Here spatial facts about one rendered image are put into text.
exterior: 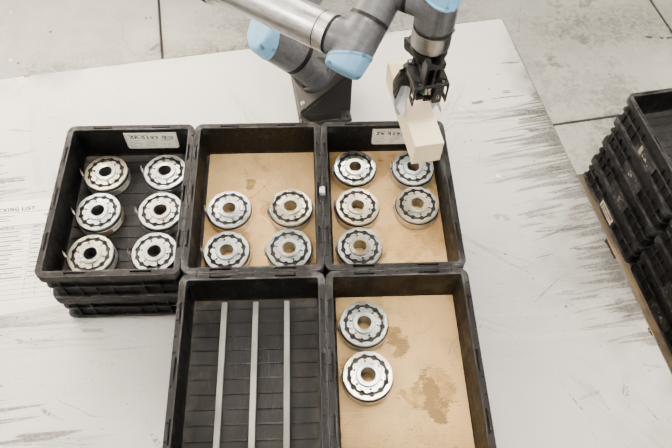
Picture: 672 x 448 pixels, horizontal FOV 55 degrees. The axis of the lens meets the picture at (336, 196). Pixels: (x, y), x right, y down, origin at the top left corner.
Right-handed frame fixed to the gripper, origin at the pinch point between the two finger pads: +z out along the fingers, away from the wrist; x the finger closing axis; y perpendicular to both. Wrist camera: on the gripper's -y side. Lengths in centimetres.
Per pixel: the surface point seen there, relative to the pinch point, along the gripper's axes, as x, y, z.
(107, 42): -93, -150, 110
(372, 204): -9.6, 9.2, 22.9
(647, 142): 87, -17, 54
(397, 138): 0.3, -7.2, 20.7
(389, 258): -8.3, 22.4, 25.7
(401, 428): -15, 59, 26
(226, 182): -43, -5, 26
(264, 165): -33.0, -8.5, 25.9
